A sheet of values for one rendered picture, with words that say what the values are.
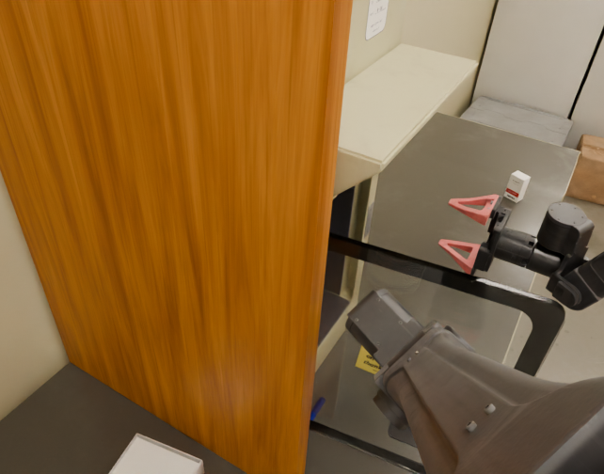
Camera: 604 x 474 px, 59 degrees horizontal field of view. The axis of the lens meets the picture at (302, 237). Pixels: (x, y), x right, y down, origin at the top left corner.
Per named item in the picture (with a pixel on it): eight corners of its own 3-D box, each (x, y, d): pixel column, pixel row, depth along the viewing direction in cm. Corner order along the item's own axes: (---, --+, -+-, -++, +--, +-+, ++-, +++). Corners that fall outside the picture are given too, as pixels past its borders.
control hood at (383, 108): (277, 209, 60) (278, 129, 54) (389, 106, 82) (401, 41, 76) (369, 245, 56) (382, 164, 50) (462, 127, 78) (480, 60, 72)
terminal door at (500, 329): (284, 415, 87) (294, 221, 62) (472, 492, 79) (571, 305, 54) (282, 418, 87) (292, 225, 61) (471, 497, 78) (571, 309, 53)
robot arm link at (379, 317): (398, 432, 41) (479, 354, 41) (305, 323, 46) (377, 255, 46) (416, 433, 51) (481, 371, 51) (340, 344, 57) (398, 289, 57)
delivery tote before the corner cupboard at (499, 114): (446, 164, 346) (458, 117, 325) (468, 138, 373) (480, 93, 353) (541, 196, 322) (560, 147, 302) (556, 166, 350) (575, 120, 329)
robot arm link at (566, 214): (571, 311, 83) (605, 291, 87) (599, 259, 76) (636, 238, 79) (512, 265, 91) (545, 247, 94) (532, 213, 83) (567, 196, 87)
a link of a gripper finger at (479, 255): (450, 211, 99) (500, 229, 95) (443, 239, 103) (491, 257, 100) (437, 232, 94) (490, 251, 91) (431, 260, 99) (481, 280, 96)
